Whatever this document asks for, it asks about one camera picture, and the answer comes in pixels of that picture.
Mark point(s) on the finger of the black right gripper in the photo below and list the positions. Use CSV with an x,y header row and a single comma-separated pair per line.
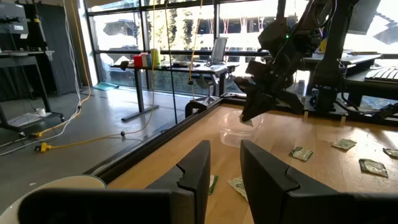
x,y
290,101
258,107

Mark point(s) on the dark grey equipment box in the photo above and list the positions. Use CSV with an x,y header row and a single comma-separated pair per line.
x,y
12,18

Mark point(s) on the black curtain panel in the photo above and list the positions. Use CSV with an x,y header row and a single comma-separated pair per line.
x,y
59,46

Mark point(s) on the black aluminium table frame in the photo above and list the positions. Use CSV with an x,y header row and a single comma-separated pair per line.
x,y
140,149

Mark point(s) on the dark desk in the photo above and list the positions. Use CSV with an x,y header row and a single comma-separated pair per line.
x,y
373,88

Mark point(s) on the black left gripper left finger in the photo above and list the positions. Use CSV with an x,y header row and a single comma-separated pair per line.
x,y
192,174

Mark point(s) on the black keyboard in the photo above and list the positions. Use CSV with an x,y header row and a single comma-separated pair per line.
x,y
384,74

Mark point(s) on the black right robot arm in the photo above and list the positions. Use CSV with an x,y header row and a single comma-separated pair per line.
x,y
332,46

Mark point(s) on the black table clamp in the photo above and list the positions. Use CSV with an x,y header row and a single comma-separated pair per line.
x,y
194,105

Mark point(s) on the clear plastic bin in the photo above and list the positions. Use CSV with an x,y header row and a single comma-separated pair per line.
x,y
230,137

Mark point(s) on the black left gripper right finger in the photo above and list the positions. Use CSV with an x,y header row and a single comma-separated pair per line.
x,y
267,186

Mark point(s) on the black equipment cart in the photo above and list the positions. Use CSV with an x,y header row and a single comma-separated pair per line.
x,y
18,60

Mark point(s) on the small white cup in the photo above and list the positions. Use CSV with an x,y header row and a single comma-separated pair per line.
x,y
40,112

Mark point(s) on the teal floor mat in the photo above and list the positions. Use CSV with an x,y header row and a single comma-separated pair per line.
x,y
105,86

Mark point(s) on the black window frame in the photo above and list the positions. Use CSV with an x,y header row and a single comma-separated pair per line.
x,y
216,18

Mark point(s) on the thin black pole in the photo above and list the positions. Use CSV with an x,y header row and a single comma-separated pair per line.
x,y
170,62

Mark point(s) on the yellow green cylinder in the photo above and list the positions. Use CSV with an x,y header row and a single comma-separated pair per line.
x,y
155,57

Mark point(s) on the desk with black legs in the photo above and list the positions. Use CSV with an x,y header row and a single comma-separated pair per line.
x,y
140,93

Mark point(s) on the grey side table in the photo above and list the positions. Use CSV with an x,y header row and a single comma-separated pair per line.
x,y
342,59

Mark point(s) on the grey office chair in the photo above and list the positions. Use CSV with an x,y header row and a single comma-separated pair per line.
x,y
219,49

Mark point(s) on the white plastic bowl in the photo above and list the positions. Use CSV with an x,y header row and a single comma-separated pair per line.
x,y
71,181

